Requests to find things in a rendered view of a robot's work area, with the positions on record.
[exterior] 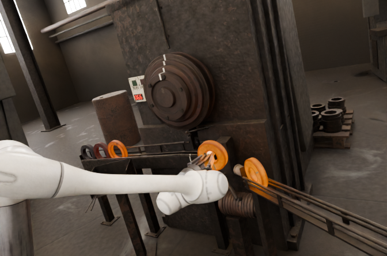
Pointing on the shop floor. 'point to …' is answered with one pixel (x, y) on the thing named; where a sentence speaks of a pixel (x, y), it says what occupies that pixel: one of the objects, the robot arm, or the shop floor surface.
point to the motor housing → (239, 221)
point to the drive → (295, 69)
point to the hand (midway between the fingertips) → (211, 152)
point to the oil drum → (117, 118)
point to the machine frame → (222, 78)
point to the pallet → (332, 123)
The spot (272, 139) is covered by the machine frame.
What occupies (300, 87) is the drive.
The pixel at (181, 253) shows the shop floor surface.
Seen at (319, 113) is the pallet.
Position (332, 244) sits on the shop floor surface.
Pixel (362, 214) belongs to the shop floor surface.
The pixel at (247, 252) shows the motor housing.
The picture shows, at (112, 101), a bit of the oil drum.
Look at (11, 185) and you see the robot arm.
